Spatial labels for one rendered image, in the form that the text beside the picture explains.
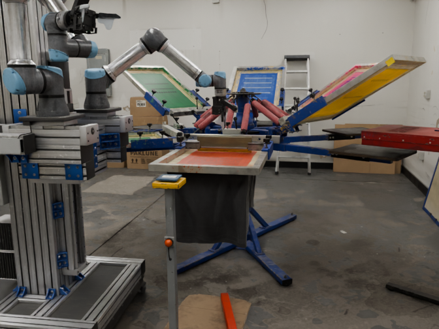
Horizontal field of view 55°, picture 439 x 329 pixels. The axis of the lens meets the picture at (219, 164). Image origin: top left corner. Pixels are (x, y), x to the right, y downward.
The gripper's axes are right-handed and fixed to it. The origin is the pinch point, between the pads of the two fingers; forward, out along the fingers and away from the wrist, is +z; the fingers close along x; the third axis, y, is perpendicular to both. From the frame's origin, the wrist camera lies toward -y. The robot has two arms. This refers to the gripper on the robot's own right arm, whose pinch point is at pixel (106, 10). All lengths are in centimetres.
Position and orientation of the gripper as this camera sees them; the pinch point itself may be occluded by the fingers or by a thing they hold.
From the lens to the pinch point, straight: 170.0
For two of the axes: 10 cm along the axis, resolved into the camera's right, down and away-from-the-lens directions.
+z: 8.3, 1.1, -5.5
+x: -5.6, 0.3, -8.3
